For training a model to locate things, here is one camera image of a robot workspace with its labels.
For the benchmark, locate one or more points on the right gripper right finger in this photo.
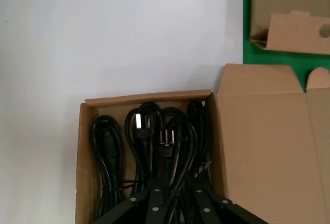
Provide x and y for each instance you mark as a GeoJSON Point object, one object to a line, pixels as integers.
{"type": "Point", "coordinates": [219, 211]}

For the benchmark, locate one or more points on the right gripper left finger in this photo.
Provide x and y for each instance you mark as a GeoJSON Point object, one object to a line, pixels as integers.
{"type": "Point", "coordinates": [144, 208]}

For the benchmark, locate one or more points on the open cardboard box round holes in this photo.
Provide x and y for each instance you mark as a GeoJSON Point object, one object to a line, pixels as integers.
{"type": "Point", "coordinates": [283, 35]}

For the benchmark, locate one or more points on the green table cloth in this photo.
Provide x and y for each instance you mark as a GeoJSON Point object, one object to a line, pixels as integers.
{"type": "Point", "coordinates": [247, 28]}

